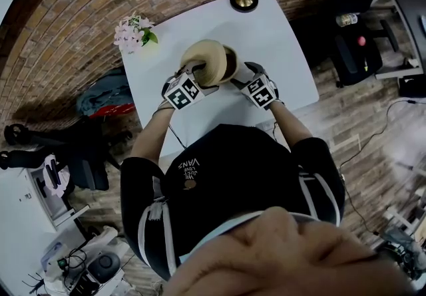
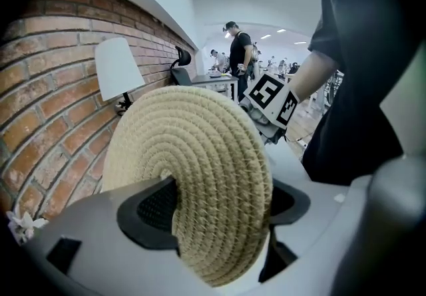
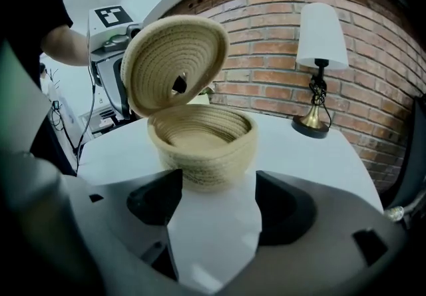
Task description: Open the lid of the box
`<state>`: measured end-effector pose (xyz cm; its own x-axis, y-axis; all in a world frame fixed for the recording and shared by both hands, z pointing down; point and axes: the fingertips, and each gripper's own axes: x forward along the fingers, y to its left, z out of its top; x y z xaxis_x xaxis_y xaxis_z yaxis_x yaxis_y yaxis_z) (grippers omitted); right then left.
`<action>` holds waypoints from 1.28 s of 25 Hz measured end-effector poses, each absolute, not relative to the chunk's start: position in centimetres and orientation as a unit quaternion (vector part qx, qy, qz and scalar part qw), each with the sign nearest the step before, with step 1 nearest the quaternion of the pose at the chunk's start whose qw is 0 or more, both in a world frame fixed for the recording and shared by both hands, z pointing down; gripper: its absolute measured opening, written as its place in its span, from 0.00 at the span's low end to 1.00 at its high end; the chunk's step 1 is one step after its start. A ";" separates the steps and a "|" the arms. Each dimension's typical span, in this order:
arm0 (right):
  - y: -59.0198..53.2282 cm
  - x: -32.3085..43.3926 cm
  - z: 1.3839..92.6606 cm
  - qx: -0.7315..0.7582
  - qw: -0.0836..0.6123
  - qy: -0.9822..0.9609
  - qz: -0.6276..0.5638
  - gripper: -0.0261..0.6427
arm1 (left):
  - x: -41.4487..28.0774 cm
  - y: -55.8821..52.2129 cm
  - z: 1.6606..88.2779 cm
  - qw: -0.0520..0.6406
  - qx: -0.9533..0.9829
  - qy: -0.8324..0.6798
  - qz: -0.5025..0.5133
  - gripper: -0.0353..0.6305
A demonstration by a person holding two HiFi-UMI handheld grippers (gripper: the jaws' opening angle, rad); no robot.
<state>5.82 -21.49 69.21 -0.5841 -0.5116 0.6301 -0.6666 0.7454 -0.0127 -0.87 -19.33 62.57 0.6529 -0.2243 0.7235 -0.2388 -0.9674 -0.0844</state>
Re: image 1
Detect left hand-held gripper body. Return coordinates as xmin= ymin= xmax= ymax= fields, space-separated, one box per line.
xmin=162 ymin=68 xmax=206 ymax=111

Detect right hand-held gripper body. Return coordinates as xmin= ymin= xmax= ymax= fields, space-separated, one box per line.
xmin=239 ymin=71 xmax=284 ymax=111

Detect person's right forearm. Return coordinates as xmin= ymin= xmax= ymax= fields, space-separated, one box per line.
xmin=268 ymin=100 xmax=314 ymax=153

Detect person's left forearm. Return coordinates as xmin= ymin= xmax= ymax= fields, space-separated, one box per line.
xmin=130 ymin=106 xmax=174 ymax=175

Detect pink flowers in white vase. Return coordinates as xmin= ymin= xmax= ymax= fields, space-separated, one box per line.
xmin=112 ymin=13 xmax=160 ymax=56

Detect person's black shirt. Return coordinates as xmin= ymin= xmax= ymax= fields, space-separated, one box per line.
xmin=119 ymin=123 xmax=347 ymax=281

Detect blue and red bag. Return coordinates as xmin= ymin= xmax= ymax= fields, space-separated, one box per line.
xmin=76 ymin=67 xmax=134 ymax=118

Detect black office chair with armrests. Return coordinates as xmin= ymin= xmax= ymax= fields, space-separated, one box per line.
xmin=332 ymin=0 xmax=405 ymax=89

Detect clear plastic bottle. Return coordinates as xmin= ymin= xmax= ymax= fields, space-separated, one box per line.
xmin=335 ymin=12 xmax=361 ymax=28

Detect pink and black device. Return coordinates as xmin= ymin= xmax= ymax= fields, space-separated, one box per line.
xmin=42 ymin=154 xmax=72 ymax=199

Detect person's face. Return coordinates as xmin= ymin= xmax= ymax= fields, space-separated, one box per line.
xmin=161 ymin=206 xmax=414 ymax=296

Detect black round device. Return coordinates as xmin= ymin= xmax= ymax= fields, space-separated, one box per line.
xmin=87 ymin=251 xmax=122 ymax=284

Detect white cabinet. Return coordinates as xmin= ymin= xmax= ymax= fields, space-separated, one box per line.
xmin=0 ymin=166 xmax=91 ymax=296

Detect black floor cable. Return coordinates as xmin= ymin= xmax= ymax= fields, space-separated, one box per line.
xmin=339 ymin=98 xmax=426 ymax=170

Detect dark desk white frame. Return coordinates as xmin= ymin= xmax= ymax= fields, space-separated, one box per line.
xmin=369 ymin=0 xmax=426 ymax=81

